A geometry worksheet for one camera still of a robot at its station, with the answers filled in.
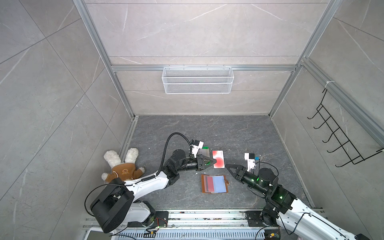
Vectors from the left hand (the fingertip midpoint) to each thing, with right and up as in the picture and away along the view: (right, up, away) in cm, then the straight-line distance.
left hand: (216, 160), depth 69 cm
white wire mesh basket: (-9, +48, +32) cm, 59 cm away
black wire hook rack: (+56, +4, -8) cm, 57 cm away
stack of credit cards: (-4, 0, +24) cm, 24 cm away
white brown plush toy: (-49, -8, +13) cm, 52 cm away
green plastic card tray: (-4, +3, +27) cm, 27 cm away
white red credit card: (+1, +2, +3) cm, 4 cm away
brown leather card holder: (+1, -17, +15) cm, 23 cm away
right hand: (+5, -3, +3) cm, 6 cm away
